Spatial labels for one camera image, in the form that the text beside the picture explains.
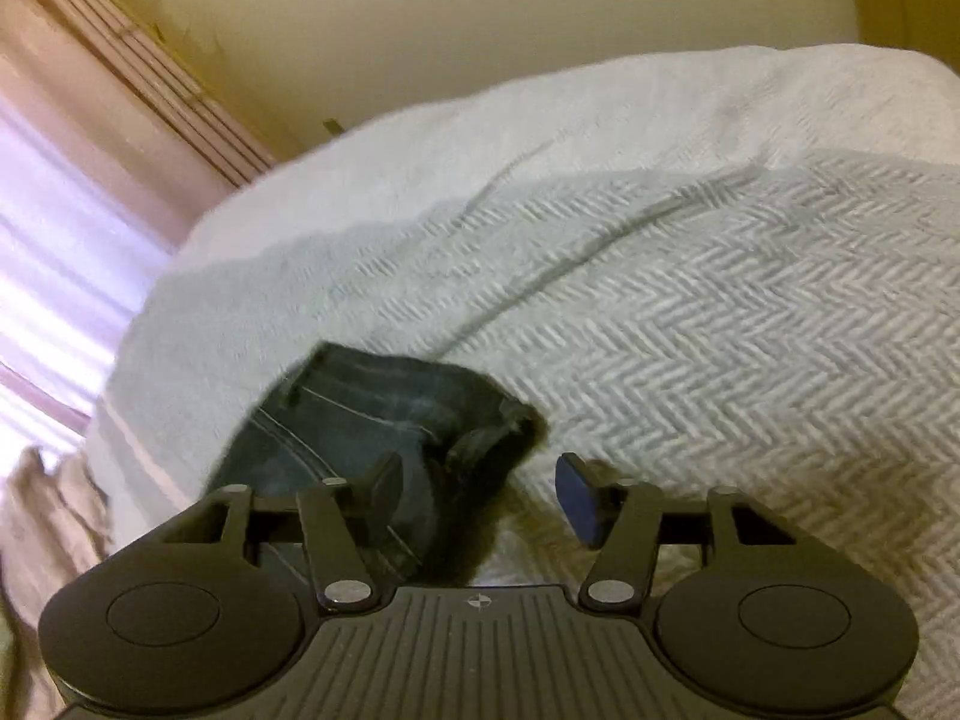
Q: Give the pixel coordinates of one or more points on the dark denim pants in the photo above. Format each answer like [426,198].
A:
[337,427]

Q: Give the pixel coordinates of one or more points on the grey herringbone blanket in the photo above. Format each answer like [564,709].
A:
[675,315]

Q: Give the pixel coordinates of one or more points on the pink curtain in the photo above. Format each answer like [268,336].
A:
[82,165]

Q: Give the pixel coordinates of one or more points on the beige pillow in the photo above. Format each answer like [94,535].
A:
[45,562]

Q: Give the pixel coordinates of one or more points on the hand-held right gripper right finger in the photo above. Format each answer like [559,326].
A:
[581,499]

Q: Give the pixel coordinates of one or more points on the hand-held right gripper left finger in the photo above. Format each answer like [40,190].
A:
[384,495]

